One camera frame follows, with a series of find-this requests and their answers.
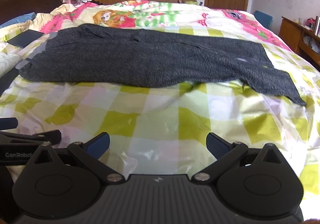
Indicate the wooden side cabinet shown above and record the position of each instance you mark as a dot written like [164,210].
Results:
[301,41]

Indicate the dark blue notebook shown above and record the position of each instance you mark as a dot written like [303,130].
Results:
[25,38]

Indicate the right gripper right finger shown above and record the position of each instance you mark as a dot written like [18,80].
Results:
[253,182]

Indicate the blue pillow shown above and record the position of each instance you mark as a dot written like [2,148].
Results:
[19,19]

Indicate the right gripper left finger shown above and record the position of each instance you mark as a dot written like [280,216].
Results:
[58,183]

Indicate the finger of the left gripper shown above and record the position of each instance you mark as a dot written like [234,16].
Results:
[8,123]
[53,136]

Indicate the dark grey plaid pants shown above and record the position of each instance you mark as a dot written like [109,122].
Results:
[153,59]

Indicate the clutter pile by headboard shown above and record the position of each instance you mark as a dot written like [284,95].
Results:
[79,2]

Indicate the blue foam mat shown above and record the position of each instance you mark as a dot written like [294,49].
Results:
[264,19]

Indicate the checkered floral bed quilt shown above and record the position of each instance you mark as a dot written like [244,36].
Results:
[163,131]

